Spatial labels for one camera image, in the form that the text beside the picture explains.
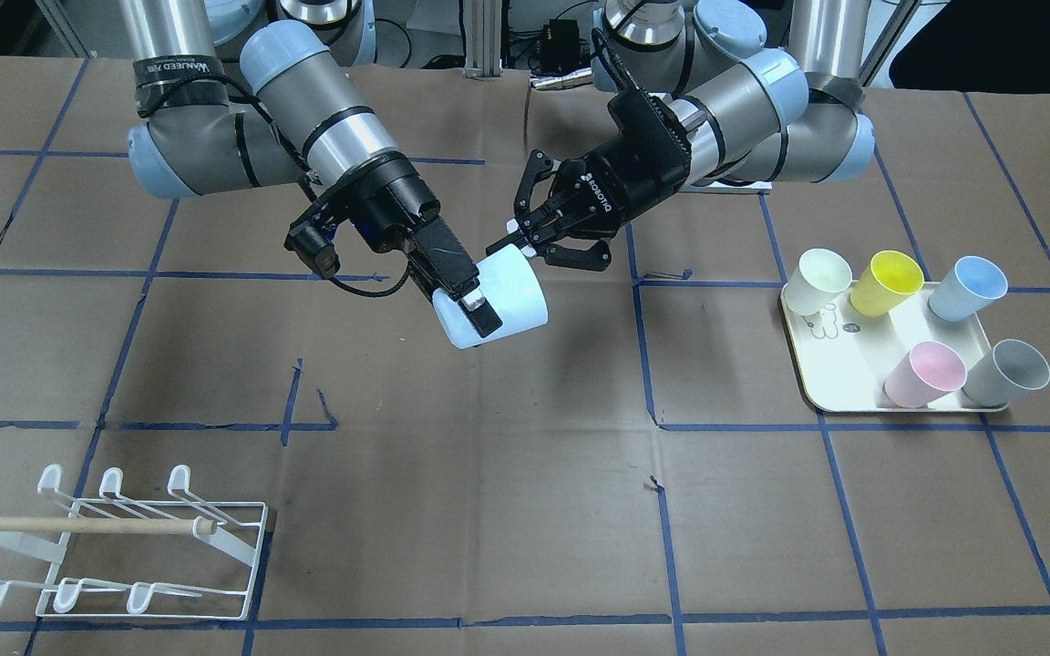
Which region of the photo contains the light blue cup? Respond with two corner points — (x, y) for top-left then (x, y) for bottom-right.
(928, 256), (1009, 323)
(432, 245), (549, 350)

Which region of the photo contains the cream serving tray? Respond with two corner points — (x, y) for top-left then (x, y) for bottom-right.
(782, 282), (992, 414)

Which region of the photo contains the grey cup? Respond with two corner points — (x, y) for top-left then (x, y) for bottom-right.
(962, 339), (1050, 407)

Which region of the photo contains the cream white cup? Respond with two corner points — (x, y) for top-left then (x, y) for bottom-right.
(782, 248), (853, 316)

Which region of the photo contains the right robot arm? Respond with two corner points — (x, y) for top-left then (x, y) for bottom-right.
(120, 1), (501, 339)

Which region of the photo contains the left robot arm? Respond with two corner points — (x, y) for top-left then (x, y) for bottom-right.
(487, 1), (876, 271)

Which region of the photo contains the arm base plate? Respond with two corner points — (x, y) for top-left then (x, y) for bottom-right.
(683, 179), (774, 195)

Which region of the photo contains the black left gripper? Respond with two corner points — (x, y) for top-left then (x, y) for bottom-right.
(487, 91), (695, 272)

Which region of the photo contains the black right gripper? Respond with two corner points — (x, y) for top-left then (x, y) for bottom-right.
(320, 155), (503, 339)

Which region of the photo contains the pink cup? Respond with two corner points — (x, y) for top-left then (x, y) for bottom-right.
(883, 341), (968, 408)

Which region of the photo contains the white wire cup rack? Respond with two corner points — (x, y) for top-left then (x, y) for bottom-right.
(0, 464), (270, 622)

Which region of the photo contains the aluminium frame post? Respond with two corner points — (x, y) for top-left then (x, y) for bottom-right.
(459, 0), (509, 79)

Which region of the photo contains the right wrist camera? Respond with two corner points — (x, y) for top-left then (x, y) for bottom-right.
(284, 192), (347, 280)

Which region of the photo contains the yellow cup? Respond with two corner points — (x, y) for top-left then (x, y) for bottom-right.
(849, 250), (925, 317)

